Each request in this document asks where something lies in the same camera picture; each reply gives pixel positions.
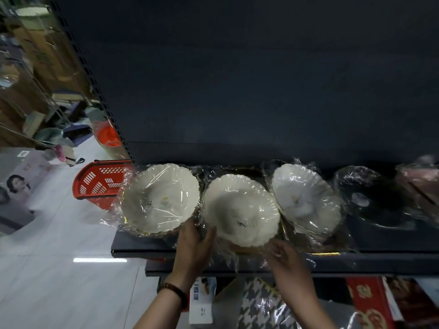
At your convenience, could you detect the person's left hand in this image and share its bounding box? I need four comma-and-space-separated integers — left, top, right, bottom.
171, 218, 217, 292

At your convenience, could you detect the person's right hand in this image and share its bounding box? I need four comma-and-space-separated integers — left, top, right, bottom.
266, 238, 318, 301

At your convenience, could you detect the houndstooth patterned package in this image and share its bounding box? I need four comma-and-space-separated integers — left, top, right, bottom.
236, 277, 302, 329

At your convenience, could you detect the white scalloped bowl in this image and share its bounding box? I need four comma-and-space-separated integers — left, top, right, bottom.
270, 163, 343, 234
120, 163, 202, 236
202, 173, 282, 248

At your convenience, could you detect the dark metal shelf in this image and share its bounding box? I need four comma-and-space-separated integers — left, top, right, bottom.
44, 0, 439, 281

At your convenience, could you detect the black scalloped plate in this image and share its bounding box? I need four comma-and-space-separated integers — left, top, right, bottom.
334, 166, 418, 230

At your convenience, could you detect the rose pink rectangular tray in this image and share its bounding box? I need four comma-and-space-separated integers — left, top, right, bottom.
394, 155, 439, 227

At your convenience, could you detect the person's left forearm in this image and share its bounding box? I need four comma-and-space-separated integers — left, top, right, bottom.
133, 289, 184, 329

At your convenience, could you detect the white product box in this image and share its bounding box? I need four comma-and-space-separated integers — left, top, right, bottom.
188, 277, 219, 325

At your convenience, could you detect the red shopping basket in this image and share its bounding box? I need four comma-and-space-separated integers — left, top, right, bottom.
72, 159, 135, 210

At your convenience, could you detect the dark brown gift box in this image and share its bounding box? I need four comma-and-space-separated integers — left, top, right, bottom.
386, 276, 439, 329

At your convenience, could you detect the green bucket with red insert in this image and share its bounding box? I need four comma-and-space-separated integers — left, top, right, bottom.
92, 119, 129, 160

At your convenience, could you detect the black beaded bracelet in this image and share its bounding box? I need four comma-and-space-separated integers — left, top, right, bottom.
157, 282, 189, 309

